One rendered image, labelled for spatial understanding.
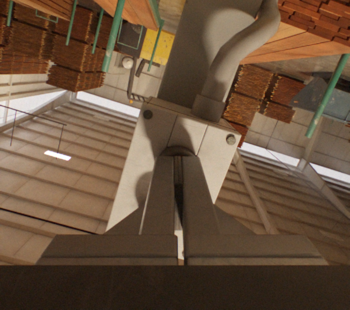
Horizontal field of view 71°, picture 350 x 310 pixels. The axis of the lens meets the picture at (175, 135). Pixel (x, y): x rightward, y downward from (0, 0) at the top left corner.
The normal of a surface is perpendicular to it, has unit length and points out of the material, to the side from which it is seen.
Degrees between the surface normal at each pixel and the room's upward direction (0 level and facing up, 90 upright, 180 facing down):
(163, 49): 90
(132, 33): 92
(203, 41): 90
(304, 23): 90
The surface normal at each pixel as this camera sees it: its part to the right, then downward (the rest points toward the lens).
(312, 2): 0.00, 0.25
